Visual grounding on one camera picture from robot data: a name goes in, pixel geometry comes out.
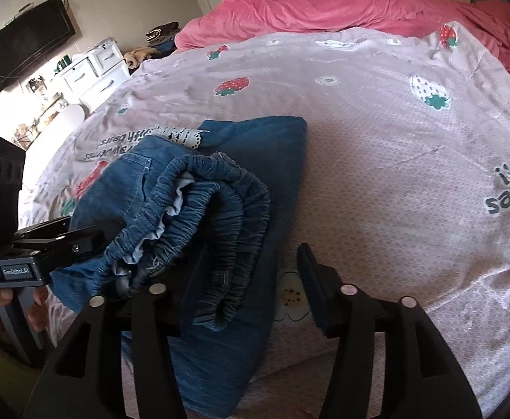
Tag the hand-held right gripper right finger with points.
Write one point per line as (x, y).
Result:
(314, 288)

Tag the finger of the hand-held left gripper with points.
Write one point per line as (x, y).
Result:
(80, 244)
(45, 228)

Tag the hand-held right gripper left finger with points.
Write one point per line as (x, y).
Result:
(156, 314)

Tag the blue denim skirt with lace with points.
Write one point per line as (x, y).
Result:
(255, 174)

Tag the pink strawberry printed blanket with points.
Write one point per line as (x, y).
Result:
(390, 183)

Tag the white drawer cabinet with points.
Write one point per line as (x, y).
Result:
(102, 74)

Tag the tan plush toy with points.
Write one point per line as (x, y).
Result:
(139, 56)

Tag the pile of dark clothes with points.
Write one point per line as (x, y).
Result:
(163, 32)

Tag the pink duvet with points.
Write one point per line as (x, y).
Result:
(325, 13)

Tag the black wall television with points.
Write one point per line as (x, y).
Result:
(28, 43)

